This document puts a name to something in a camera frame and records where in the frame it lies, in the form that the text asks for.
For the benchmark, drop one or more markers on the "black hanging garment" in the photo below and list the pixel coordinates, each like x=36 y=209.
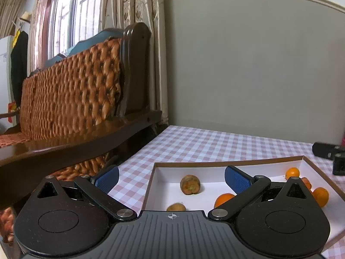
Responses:
x=18 y=67

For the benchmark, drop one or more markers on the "small orange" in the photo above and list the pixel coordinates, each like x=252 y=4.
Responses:
x=292 y=172

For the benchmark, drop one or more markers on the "white refrigerator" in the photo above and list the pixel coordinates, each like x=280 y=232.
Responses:
x=4 y=81

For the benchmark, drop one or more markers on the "yellow hanging item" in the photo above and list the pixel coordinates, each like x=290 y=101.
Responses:
x=16 y=36

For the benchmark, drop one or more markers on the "dark wooden sofa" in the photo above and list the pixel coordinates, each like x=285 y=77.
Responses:
x=80 y=145

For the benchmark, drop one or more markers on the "red thermos flask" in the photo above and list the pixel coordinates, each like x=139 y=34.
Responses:
x=343 y=139

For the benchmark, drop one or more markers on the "white shallow box tray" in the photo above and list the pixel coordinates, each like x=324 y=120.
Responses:
x=172 y=172

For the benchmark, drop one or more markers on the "straw hat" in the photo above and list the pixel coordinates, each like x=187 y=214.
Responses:
x=26 y=16

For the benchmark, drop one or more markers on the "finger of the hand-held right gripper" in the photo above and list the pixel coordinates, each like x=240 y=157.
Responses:
x=324 y=149

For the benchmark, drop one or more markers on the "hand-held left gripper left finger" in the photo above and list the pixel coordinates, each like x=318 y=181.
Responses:
x=107 y=178

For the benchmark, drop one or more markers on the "woven brown sofa mat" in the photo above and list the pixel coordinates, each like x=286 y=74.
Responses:
x=70 y=91

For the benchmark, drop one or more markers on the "beige patterned curtain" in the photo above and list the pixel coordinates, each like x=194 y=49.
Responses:
x=140 y=32

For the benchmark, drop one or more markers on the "teal sofa back cushion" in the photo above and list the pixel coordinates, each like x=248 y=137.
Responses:
x=89 y=41

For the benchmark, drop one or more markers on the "brown kiwi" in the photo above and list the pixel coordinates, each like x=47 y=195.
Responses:
x=190 y=184

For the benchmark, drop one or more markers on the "large orange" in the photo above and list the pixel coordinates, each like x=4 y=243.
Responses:
x=223 y=200

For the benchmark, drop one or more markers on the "orange carrot piece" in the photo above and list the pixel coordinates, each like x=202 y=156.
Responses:
x=176 y=207
x=307 y=184

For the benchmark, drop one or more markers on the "window with metal bars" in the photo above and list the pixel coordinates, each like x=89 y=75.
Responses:
x=72 y=13

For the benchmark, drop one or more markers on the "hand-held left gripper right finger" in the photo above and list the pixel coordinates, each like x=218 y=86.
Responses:
x=237 y=179

